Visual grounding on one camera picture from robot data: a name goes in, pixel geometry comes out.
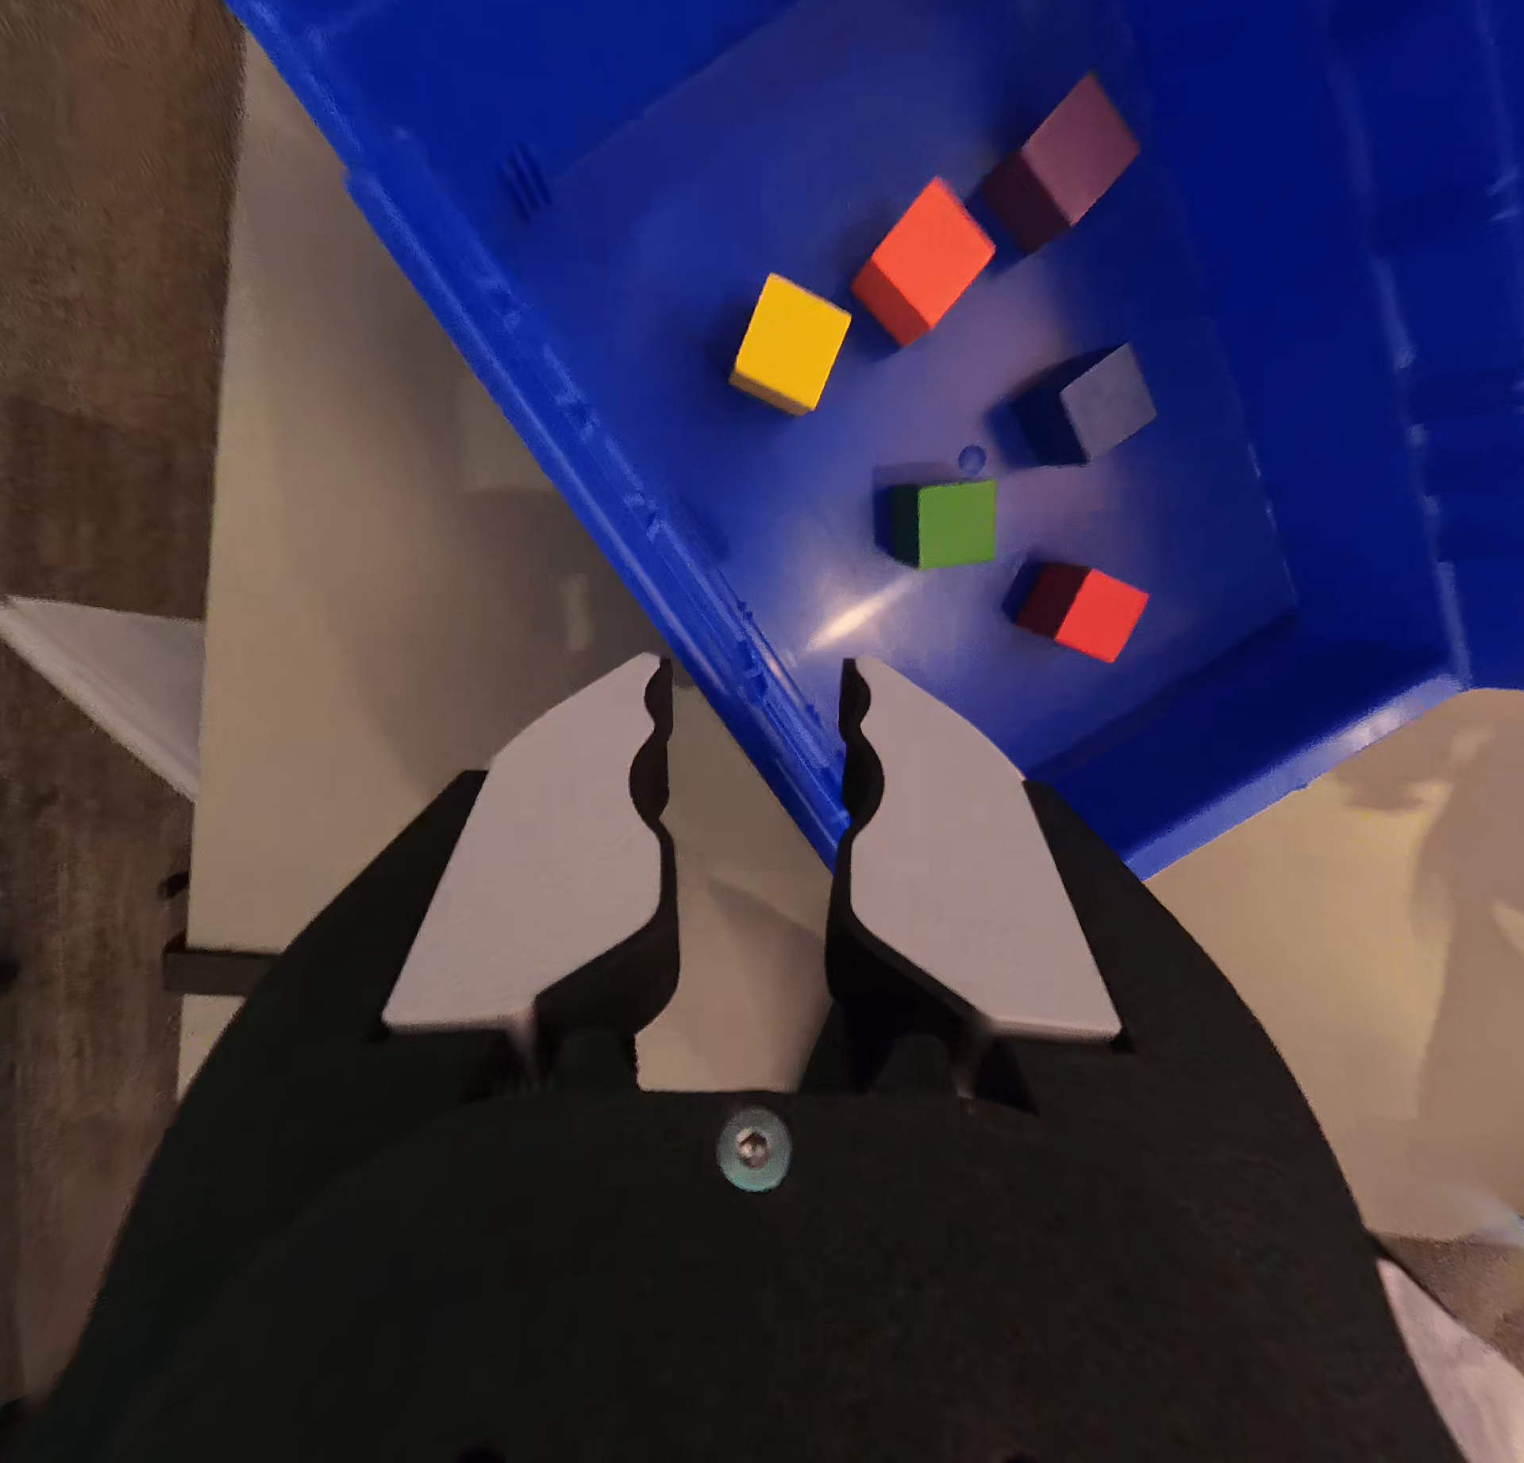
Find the green wooden cube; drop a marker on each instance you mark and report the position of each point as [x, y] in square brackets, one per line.
[953, 522]

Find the yellow wooden cube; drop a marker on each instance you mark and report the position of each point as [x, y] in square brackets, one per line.
[793, 338]

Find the orange wooden cube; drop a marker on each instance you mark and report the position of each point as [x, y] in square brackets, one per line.
[930, 254]

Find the purple wooden cube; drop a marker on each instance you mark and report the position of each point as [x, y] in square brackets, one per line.
[1072, 148]

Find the blue wooden cube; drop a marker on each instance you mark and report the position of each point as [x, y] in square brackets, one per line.
[1114, 403]

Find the blue plastic bin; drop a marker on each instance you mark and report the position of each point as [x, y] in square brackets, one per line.
[715, 117]

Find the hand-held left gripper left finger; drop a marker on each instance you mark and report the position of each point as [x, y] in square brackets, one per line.
[536, 892]

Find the white side table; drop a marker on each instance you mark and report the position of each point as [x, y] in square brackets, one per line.
[120, 678]

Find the person's pale clothing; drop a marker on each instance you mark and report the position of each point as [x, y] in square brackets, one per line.
[1465, 1368]

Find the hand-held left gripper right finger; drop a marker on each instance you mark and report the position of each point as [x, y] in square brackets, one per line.
[964, 892]

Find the red wooden cube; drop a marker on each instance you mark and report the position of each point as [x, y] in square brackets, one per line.
[1103, 617]

